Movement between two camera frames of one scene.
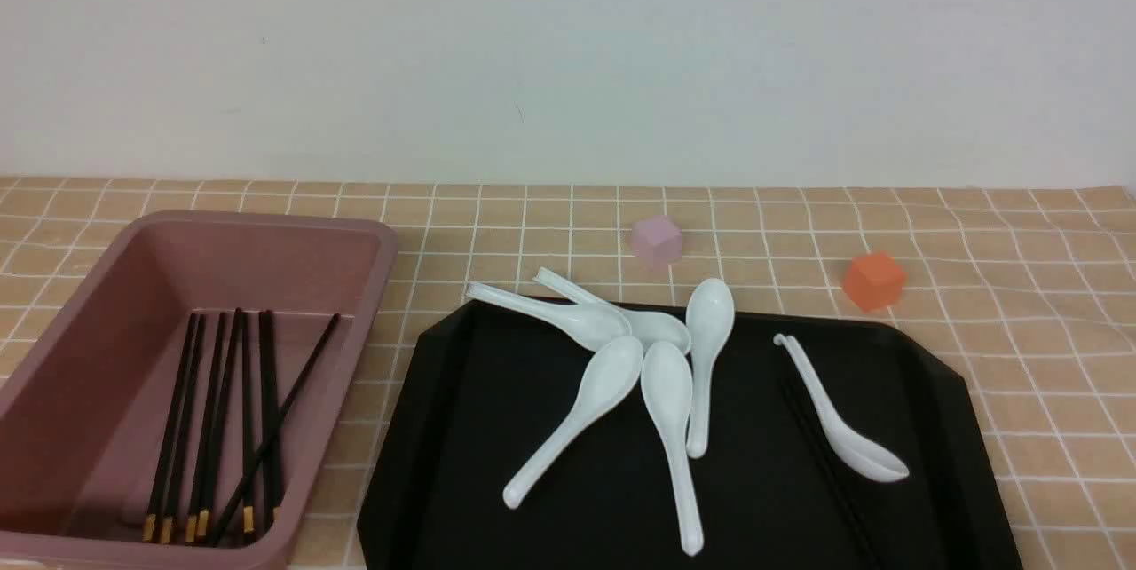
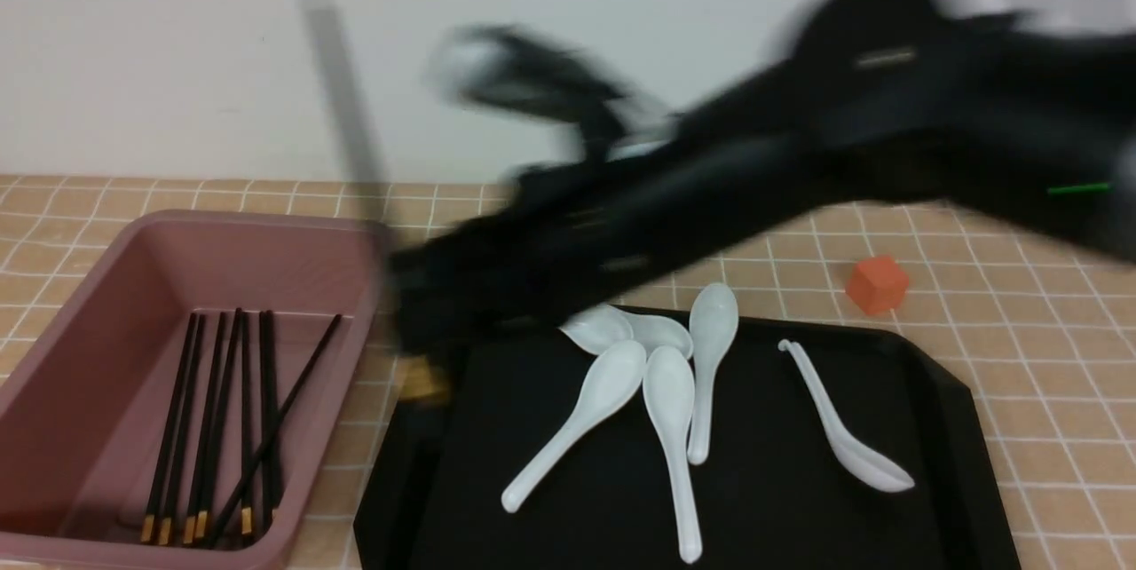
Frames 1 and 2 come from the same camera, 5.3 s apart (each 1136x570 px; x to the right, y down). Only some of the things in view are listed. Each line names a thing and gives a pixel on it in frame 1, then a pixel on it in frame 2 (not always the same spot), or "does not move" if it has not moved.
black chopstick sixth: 269,412 does not move
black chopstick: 167,517 does not move
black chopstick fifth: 247,428 does not move
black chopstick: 832,473 → 324,18
